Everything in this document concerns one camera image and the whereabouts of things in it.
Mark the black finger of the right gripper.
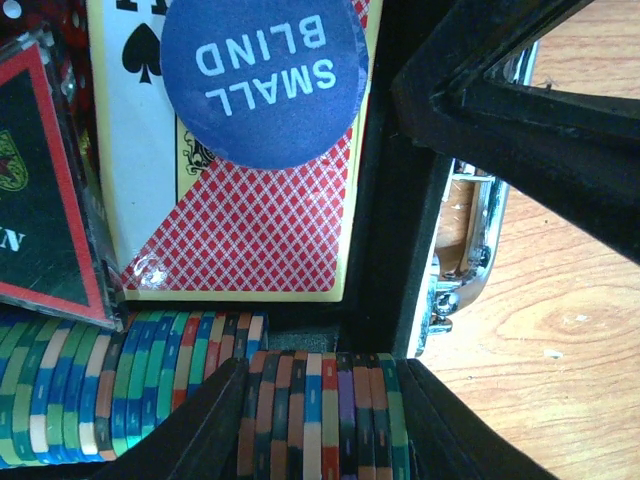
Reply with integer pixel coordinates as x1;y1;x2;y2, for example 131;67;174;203
392;1;639;260

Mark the lower poker chip row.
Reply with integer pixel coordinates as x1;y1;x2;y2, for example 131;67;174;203
1;310;268;469

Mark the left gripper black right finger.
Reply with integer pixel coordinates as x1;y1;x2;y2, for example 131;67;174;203
396;359;555;479

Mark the small poker chip stack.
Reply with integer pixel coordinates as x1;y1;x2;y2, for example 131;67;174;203
233;350;413;479

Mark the red triangular dealer marker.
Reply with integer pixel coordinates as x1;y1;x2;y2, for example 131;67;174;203
1;25;126;331

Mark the red playing card box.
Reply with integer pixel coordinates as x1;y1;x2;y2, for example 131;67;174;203
87;1;382;302

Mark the blue round dealer button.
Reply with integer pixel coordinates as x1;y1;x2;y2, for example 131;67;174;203
160;1;368;169

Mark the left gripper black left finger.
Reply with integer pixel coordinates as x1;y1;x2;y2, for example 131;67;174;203
92;358;249;479

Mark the aluminium poker case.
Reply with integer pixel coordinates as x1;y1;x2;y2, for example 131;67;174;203
267;1;537;358

